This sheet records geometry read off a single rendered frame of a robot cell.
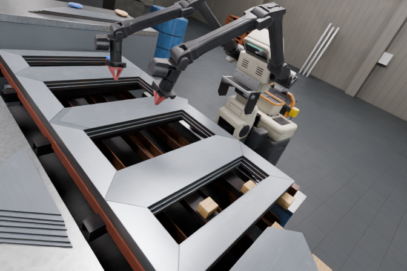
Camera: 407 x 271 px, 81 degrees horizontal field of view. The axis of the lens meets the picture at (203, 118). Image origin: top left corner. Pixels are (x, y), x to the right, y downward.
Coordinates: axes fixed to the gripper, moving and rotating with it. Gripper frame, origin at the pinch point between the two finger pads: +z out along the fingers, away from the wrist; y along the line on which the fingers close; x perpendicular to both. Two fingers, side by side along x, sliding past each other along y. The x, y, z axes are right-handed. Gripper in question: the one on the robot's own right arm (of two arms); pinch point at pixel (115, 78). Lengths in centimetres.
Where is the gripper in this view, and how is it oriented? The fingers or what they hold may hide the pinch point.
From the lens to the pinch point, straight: 136.8
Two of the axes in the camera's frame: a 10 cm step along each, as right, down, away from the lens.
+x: 6.7, -1.7, 7.3
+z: -1.2, 9.3, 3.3
